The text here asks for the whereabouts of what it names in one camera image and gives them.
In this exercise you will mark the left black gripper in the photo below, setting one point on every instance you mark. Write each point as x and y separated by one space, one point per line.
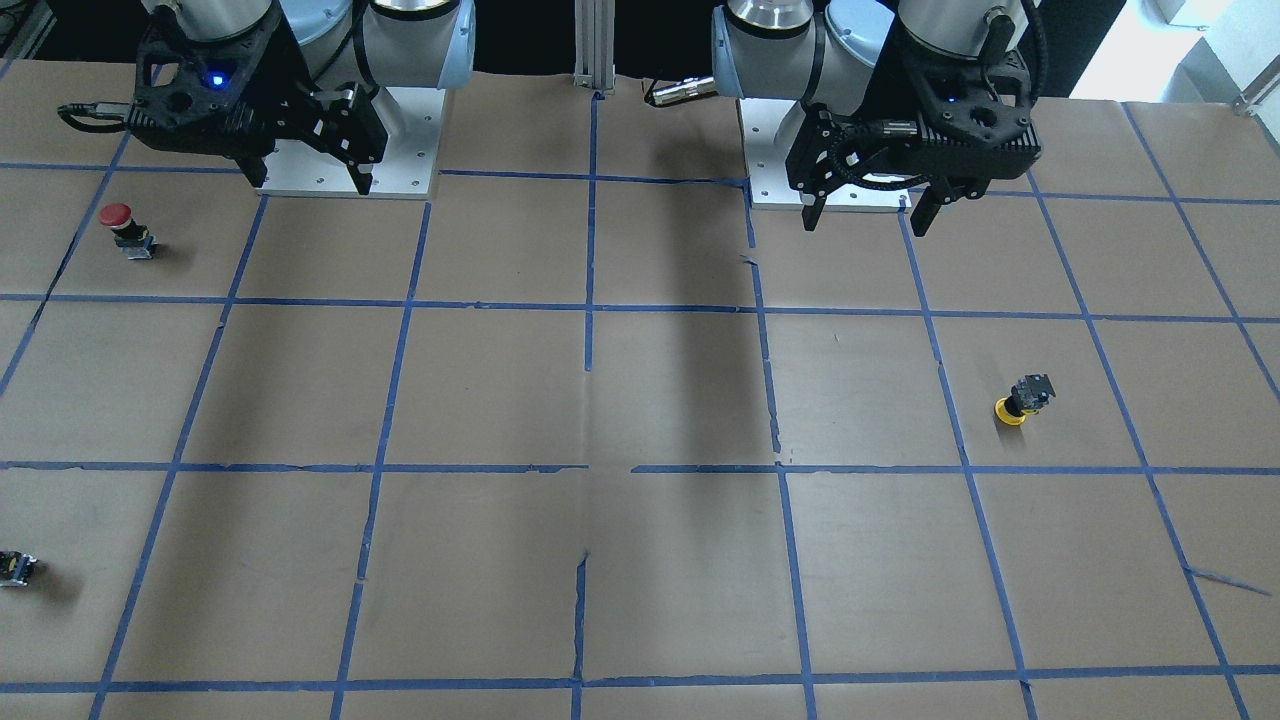
884 92

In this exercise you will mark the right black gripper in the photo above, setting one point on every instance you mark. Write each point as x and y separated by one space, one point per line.
281 82

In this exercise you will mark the yellow push button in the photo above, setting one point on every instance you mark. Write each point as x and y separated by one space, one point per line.
1029 395

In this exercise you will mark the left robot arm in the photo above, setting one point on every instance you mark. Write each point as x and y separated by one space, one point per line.
826 52

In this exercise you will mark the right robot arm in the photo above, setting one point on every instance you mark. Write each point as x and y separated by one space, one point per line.
378 44

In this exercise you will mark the red push button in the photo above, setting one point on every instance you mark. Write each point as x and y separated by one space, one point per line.
132 238

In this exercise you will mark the green push button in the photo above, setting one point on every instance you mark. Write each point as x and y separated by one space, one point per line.
17 568

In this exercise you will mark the aluminium frame post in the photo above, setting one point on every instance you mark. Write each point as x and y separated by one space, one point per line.
595 23

